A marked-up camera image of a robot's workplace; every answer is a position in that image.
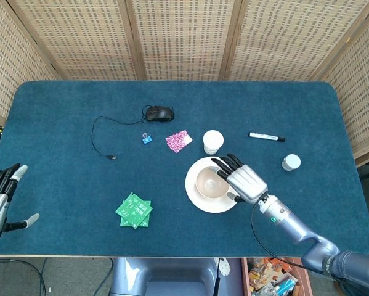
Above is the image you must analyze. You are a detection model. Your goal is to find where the white black marker pen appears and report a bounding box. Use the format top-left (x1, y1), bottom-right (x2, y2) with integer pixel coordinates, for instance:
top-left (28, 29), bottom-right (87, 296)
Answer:
top-left (248, 132), bottom-right (286, 142)

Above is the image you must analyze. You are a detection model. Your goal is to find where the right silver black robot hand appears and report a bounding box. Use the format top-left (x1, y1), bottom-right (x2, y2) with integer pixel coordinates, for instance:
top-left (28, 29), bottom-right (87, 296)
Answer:
top-left (211, 153), bottom-right (269, 205)

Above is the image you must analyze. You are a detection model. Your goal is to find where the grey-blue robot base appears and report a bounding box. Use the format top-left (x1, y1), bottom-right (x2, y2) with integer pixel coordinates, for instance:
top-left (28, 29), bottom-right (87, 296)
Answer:
top-left (110, 257), bottom-right (243, 296)

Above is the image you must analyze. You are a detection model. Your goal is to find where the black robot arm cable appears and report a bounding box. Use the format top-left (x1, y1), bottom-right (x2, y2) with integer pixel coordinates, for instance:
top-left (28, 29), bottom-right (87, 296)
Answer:
top-left (250, 200), bottom-right (308, 269)

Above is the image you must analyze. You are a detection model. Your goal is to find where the white paper cup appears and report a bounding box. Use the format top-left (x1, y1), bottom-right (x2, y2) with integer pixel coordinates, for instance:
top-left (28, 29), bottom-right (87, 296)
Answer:
top-left (203, 129), bottom-right (224, 155)

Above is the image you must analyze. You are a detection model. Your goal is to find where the black computer mouse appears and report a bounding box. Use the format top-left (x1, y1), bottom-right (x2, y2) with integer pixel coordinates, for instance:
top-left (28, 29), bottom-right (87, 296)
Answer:
top-left (145, 105), bottom-right (176, 122)

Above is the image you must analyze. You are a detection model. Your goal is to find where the black floor cable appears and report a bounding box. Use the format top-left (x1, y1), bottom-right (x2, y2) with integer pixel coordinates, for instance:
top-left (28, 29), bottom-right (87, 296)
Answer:
top-left (0, 258), bottom-right (47, 296)

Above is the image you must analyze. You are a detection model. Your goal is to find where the white perforated tag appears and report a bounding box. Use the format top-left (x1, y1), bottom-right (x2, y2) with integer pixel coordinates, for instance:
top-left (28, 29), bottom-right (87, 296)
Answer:
top-left (218, 258), bottom-right (231, 277)

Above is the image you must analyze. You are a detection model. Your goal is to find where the white round plate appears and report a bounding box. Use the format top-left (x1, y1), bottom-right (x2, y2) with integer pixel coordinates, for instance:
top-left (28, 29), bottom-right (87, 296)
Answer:
top-left (185, 156), bottom-right (244, 214)

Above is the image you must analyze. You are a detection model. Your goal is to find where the woven wooden folding screen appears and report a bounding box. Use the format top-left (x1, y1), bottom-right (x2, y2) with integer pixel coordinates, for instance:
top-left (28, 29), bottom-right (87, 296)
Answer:
top-left (0, 0), bottom-right (369, 168)

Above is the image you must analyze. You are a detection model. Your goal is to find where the wooden box of snacks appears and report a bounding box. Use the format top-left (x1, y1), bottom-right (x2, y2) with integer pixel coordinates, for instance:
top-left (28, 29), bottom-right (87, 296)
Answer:
top-left (241, 257), bottom-right (313, 296)

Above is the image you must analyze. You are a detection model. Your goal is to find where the small white lidded jar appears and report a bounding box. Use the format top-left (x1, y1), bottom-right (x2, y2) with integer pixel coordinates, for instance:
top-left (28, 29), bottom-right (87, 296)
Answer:
top-left (281, 154), bottom-right (302, 171)

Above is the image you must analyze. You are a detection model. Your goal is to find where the green printed packet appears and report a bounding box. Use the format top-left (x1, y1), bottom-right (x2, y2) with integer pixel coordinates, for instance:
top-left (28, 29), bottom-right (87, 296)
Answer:
top-left (115, 192), bottom-right (153, 229)
top-left (120, 200), bottom-right (151, 228)

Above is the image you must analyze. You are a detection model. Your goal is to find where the black mouse cable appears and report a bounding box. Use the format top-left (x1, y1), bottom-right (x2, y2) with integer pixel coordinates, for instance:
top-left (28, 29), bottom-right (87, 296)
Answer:
top-left (91, 104), bottom-right (175, 160)

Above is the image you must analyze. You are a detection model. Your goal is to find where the beige bowl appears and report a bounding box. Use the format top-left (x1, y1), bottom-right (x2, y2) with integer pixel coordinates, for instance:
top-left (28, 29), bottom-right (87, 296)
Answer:
top-left (195, 166), bottom-right (232, 200)

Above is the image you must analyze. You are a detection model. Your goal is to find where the pink patterned packet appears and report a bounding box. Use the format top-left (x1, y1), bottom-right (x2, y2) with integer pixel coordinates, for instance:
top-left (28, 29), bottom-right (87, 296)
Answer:
top-left (165, 129), bottom-right (193, 154)

